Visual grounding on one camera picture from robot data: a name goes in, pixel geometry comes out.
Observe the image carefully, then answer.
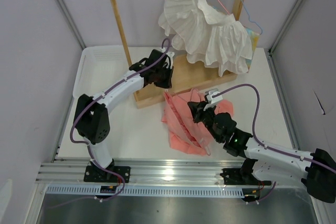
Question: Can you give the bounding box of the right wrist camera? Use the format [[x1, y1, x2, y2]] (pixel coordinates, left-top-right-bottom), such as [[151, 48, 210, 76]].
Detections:
[[203, 88, 223, 111]]

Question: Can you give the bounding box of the aluminium mounting rail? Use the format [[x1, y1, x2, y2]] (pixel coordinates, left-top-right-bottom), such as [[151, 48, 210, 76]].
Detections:
[[36, 159, 243, 187]]

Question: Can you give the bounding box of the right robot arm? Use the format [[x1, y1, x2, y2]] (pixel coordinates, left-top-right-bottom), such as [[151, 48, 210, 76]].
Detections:
[[187, 101, 335, 204]]

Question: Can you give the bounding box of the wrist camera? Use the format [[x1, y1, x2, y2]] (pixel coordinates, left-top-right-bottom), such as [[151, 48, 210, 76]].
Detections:
[[203, 88, 223, 111], [157, 51, 175, 69]]

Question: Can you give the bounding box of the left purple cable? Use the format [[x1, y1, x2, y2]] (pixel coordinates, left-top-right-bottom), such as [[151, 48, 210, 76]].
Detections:
[[69, 37, 172, 172]]

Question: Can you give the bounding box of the white slotted cable duct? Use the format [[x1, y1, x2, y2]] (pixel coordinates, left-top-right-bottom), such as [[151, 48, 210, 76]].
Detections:
[[46, 184, 245, 198]]

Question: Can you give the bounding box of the pink wire hanger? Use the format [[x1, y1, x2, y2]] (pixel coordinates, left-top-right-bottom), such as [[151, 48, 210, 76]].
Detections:
[[163, 88, 213, 156]]

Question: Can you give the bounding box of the pink skirt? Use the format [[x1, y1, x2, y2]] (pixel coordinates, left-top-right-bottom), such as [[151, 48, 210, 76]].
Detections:
[[160, 88, 235, 156]]

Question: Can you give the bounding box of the white plastic basket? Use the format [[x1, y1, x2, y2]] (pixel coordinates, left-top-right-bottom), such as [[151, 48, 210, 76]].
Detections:
[[72, 46, 128, 99]]

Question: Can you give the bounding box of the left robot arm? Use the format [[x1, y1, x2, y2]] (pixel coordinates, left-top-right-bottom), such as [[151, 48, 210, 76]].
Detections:
[[70, 49, 175, 183]]

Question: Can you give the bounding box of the white ruffled dress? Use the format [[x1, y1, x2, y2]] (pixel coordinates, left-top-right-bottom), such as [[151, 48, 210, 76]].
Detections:
[[158, 0, 254, 76]]

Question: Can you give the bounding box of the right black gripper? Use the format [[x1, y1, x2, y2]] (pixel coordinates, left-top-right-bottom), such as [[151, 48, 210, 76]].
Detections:
[[188, 100, 223, 142]]

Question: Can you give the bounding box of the colourful pastel garment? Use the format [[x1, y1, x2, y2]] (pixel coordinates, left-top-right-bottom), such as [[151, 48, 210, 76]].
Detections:
[[245, 27, 260, 69]]

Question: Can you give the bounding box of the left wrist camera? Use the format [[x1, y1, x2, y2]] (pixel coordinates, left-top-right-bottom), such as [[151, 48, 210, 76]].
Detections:
[[157, 51, 175, 69]]

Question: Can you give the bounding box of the wooden clothes rack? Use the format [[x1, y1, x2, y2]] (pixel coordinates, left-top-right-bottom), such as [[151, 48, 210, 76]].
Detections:
[[105, 0, 253, 109]]

